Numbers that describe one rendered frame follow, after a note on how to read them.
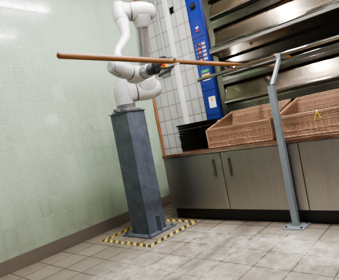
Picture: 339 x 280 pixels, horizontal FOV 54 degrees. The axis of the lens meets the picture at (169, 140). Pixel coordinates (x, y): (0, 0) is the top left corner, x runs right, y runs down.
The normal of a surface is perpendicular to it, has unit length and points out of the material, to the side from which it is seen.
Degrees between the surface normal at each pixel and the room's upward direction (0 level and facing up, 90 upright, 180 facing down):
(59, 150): 90
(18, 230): 90
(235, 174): 90
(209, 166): 90
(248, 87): 70
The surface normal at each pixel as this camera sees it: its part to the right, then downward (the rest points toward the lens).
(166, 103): -0.65, 0.14
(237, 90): -0.68, -0.21
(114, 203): 0.74, -0.12
